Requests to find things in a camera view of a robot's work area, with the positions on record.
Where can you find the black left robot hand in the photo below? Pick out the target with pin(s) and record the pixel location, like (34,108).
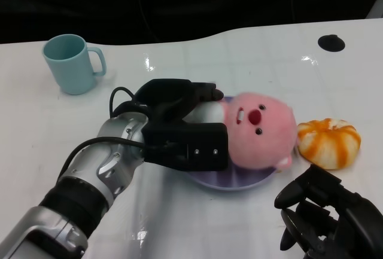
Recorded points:
(179,142)

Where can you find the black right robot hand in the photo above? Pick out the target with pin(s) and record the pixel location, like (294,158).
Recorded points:
(356,223)

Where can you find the pink plush beaver doll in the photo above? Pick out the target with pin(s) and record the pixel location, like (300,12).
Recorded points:
(263,145)

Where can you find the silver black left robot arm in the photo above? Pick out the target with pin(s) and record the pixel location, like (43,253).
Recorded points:
(89,169)

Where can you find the lavender round plastic plate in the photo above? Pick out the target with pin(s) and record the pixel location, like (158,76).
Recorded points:
(233,181)

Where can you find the orange white striped bun toy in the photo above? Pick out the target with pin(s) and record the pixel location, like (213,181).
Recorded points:
(326,145)

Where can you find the teal plastic mug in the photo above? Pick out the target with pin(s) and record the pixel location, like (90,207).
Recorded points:
(73,72)

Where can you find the black round table grommet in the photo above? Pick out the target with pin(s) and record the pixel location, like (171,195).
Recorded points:
(331,43)

